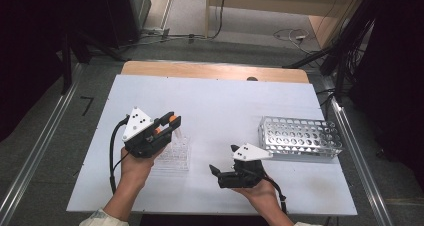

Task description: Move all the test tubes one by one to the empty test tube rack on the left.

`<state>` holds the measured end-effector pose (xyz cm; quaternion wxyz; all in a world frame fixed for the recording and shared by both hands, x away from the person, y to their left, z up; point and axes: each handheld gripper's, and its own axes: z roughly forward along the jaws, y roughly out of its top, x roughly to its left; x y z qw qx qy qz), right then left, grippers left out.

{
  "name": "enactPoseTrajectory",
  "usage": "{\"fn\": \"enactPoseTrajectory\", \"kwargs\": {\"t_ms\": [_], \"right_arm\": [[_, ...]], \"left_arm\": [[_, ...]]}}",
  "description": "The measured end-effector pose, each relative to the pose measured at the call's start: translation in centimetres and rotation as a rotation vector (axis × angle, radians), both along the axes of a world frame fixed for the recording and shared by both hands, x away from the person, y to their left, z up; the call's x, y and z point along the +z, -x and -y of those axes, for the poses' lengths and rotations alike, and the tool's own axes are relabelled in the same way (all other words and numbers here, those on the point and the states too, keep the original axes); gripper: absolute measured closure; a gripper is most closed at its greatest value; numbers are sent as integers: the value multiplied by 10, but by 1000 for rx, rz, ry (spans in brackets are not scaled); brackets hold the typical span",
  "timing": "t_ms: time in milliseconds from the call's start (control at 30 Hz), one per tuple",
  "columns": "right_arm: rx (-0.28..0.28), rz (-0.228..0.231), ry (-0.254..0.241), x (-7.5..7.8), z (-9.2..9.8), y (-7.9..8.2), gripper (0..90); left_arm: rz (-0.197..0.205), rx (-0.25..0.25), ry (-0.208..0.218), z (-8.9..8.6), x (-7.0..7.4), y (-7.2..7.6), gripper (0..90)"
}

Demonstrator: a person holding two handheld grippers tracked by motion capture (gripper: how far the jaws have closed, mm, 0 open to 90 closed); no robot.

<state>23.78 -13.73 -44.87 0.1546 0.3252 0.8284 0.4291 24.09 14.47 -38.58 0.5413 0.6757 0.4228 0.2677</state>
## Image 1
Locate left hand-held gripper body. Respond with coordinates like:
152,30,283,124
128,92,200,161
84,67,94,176
122,106,173,159

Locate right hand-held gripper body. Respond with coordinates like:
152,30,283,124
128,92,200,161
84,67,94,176
218,143,274,189

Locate clear acrylic tube rack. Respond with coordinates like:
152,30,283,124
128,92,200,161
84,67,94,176
150,132,192,173

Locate perforated metal tube rack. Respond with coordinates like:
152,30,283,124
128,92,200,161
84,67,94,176
257,115,344,161

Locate person's right hand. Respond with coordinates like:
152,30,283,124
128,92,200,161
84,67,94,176
233,178,282,209

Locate person's left hand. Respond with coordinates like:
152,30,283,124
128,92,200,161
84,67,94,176
119,145,168,191

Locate black cabinet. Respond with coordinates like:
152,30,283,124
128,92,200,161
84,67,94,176
101,0,153,50

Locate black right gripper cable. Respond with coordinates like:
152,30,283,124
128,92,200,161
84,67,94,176
261,173,289,215

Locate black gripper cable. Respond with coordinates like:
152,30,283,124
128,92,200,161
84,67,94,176
261,173,289,215
108,115,131,195

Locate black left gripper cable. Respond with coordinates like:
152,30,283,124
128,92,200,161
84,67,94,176
108,115,131,195

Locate grey floor cables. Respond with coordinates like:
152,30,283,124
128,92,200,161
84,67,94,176
118,32,208,50

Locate metal floor rail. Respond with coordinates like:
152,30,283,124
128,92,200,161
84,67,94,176
320,75,395,226
0,63,85,226

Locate black floor cable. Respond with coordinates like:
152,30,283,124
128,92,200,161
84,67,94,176
211,0,230,40

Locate white floor cable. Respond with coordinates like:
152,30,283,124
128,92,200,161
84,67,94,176
273,28,312,52

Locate black metal stand with cables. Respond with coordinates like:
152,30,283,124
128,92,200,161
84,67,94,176
282,0,379,104

